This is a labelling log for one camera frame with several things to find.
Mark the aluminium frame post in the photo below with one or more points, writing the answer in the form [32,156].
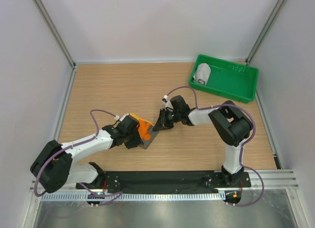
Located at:
[266,28]
[50,24]

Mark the white slotted cable duct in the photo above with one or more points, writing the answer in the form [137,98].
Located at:
[86,196]

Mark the green plastic tray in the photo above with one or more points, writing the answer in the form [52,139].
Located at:
[227,79]

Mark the left aluminium frame post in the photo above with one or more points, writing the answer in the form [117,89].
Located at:
[50,24]

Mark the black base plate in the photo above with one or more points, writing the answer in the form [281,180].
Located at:
[165,182]

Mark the grey orange towel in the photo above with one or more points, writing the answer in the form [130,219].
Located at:
[146,132]

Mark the grey panda towel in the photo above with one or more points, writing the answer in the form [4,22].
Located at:
[202,74]

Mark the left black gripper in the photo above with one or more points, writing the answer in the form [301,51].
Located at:
[137,140]

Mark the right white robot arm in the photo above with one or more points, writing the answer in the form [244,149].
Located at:
[232,125]

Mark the right aluminium frame post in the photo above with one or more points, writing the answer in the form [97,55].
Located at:
[266,28]

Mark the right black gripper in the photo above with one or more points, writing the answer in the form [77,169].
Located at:
[161,123]

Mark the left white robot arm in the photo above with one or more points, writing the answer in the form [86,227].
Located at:
[57,164]

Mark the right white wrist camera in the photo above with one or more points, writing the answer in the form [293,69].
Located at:
[167,103]

